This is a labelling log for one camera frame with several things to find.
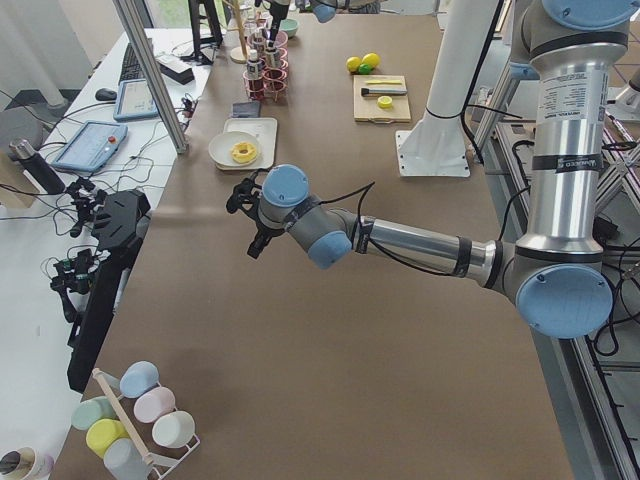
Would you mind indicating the white round plate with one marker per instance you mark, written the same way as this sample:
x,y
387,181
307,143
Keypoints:
x,y
220,145

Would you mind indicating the aluminium frame post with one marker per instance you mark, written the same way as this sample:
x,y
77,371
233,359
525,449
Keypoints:
x,y
133,26

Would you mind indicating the yellow lemon lower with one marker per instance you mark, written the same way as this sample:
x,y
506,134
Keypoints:
x,y
353,63

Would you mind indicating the wooden cutting board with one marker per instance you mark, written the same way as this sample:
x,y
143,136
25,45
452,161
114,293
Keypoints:
x,y
365,108

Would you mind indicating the white cup rack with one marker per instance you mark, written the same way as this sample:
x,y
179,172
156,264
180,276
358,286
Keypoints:
x,y
163,461

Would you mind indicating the white cup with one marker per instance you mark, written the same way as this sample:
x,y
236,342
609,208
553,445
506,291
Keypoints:
x,y
174,430

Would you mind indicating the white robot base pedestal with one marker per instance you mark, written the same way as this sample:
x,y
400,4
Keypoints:
x,y
436,145

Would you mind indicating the computer mouse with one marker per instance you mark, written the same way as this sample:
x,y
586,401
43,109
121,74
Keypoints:
x,y
104,94

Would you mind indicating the tea bottle in rack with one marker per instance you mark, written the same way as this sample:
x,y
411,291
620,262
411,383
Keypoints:
x,y
254,75

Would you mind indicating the yellow lemon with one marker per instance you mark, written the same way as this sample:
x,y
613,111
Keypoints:
x,y
371,59
353,63

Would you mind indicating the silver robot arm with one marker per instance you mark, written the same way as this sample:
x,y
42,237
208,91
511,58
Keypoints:
x,y
552,273

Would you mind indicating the grey folded cloth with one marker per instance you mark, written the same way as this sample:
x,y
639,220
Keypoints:
x,y
250,109

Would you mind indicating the pink cup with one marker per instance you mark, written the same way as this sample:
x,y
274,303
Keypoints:
x,y
153,404

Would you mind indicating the black keyboard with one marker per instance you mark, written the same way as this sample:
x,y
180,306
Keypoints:
x,y
130,67

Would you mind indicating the white tray bear drawing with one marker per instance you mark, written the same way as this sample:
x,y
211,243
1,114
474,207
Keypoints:
x,y
265,130

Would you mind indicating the green lime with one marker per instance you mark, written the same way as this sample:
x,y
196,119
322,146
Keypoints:
x,y
365,69

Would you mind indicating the yellow plastic knife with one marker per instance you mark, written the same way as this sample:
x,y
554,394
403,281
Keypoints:
x,y
383,82

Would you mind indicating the green cup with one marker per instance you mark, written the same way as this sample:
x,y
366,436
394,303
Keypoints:
x,y
90,411

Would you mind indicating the yellow cup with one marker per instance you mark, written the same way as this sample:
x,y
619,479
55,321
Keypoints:
x,y
103,433

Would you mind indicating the blue cup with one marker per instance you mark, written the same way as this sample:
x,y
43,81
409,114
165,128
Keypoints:
x,y
138,379

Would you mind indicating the grey cup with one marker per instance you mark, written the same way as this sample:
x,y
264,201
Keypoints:
x,y
124,462

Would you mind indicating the half lemon slice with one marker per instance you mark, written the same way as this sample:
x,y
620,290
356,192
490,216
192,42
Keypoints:
x,y
385,102

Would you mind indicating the tea bottle white cap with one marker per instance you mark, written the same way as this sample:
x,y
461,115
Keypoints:
x,y
272,58

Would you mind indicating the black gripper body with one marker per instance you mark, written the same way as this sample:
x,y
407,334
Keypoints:
x,y
261,232
276,22

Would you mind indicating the black thermos bottle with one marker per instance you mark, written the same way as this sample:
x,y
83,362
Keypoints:
x,y
38,168

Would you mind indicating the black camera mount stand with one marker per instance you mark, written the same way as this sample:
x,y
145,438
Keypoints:
x,y
115,227

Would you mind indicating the copper wire bottle rack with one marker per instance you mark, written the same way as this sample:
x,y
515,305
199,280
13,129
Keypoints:
x,y
275,82

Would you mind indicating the teach pendant tablet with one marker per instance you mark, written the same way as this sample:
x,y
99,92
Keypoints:
x,y
134,101
91,147

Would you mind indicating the glazed donut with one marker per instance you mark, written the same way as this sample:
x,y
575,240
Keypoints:
x,y
244,153

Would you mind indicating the yellow lemon upper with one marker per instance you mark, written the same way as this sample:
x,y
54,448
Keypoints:
x,y
371,59

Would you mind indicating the wooden cup stand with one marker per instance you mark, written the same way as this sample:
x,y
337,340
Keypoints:
x,y
241,21

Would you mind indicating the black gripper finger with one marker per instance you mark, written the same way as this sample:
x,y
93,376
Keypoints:
x,y
256,246
272,34
264,240

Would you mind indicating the mint green bowl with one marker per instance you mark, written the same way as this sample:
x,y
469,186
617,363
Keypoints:
x,y
289,26

